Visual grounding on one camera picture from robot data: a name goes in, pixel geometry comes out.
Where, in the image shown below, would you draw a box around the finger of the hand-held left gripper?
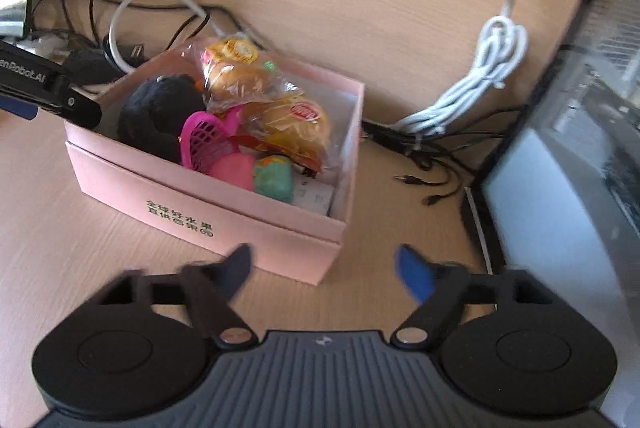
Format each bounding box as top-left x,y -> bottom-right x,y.
36,76 -> 104,127
0,94 -> 39,121

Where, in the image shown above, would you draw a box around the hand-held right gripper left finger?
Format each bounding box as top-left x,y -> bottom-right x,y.
97,243 -> 258,349

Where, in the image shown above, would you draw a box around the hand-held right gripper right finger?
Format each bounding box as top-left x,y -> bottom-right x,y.
391,245 -> 556,348

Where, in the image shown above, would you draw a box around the pink cardboard box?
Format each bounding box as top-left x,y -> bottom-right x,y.
64,39 -> 366,286

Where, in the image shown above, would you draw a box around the green toy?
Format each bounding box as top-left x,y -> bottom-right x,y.
252,155 -> 297,204

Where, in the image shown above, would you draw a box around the pink toy ball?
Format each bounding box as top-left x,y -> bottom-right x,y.
209,152 -> 257,195

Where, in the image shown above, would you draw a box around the white packet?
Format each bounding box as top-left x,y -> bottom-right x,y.
294,179 -> 336,217

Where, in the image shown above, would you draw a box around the magenta toy basket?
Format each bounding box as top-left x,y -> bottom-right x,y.
177,105 -> 247,174

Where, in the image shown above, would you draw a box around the bread bun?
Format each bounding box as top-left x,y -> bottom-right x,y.
239,92 -> 332,171
199,35 -> 282,110

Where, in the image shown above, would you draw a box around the black power adapter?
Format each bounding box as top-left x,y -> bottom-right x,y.
64,45 -> 120,82

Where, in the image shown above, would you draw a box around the black plush toy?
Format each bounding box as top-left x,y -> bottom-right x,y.
117,75 -> 204,165

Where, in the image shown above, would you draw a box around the computer monitor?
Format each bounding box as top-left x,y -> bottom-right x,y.
459,0 -> 640,409

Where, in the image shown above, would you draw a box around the white looped cable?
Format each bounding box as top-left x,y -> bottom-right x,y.
107,0 -> 227,70

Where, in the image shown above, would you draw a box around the black cables with jack plugs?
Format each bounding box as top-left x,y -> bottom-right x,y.
361,107 -> 522,210

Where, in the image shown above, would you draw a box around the white bundled cable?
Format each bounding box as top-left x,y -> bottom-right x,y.
392,0 -> 529,137

